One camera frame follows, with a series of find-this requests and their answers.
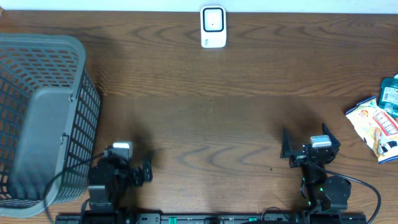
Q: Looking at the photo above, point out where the yellow snack bag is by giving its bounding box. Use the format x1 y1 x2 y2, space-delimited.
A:
345 96 397 164

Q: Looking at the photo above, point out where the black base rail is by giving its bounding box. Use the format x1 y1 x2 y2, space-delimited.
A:
55 212 367 224

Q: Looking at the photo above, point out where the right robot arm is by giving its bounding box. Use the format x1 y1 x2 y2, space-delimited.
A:
280 124 351 223

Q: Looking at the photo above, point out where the grey plastic shopping basket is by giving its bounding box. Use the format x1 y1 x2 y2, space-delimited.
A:
1 34 101 218

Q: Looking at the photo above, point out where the white barcode scanner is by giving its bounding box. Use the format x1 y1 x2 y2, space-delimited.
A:
200 6 227 49

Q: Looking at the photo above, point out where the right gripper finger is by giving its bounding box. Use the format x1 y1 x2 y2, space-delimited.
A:
280 128 292 159
322 123 341 147

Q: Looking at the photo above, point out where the blue mouthwash bottle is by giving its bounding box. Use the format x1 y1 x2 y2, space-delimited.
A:
378 75 398 118

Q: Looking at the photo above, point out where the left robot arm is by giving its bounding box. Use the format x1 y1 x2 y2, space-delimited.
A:
79 155 153 224

